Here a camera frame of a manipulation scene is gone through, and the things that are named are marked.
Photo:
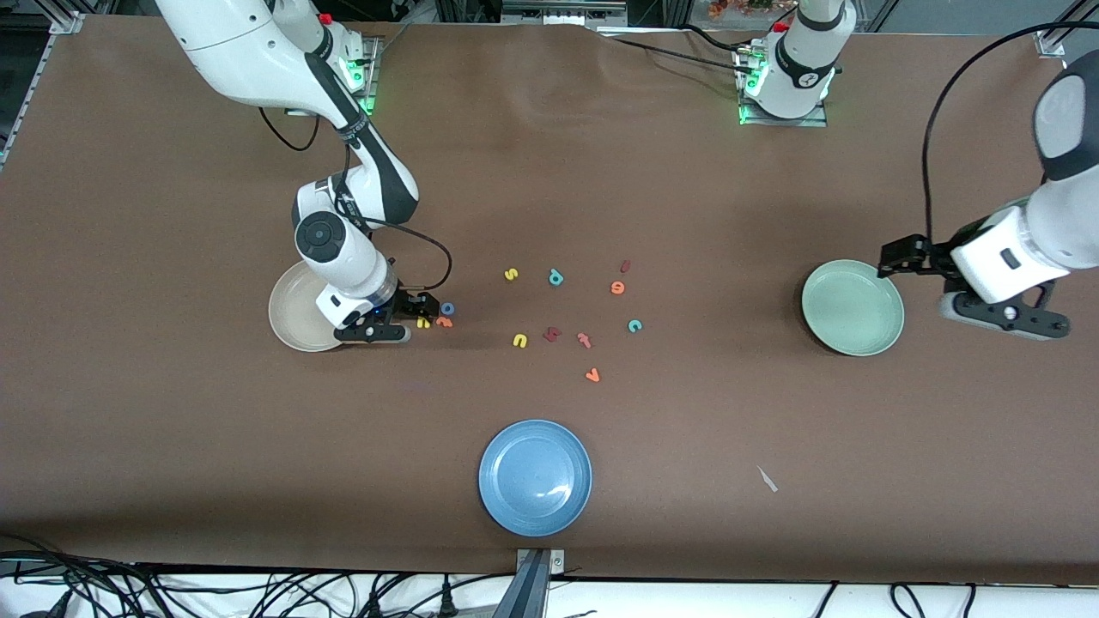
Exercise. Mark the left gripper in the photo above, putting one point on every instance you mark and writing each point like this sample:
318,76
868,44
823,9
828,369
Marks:
936,256

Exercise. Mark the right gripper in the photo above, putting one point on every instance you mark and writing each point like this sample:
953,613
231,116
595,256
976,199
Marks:
409,304

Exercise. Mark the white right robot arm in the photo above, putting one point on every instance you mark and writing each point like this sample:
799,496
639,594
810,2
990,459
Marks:
249,43

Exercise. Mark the green plate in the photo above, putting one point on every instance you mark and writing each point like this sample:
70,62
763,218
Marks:
853,307

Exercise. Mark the beige brown plate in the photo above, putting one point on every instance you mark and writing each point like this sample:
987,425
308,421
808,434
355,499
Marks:
296,318

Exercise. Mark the blue plate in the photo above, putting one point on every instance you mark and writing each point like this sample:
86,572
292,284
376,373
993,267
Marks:
535,477

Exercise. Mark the brown paper table cover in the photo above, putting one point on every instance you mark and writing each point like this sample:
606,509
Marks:
687,215

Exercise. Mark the white paper scrap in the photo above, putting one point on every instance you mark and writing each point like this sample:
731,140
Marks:
767,479

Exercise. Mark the black power plug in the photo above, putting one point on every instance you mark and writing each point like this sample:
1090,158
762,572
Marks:
446,599
375,605

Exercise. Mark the orange decorative objects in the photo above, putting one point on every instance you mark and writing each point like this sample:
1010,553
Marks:
738,7

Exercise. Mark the grey power strip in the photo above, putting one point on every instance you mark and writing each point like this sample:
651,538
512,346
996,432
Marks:
562,13

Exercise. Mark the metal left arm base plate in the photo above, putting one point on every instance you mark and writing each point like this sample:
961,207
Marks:
811,122

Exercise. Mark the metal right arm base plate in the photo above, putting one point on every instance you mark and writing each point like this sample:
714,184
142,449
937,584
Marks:
372,77

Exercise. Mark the aluminium frame corner bracket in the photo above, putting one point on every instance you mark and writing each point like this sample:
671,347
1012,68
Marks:
1049,43

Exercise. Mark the grey metal camera mast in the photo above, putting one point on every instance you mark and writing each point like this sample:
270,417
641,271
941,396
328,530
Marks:
534,592

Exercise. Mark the aluminium frame profile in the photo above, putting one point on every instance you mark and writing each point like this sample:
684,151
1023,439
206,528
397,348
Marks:
64,21

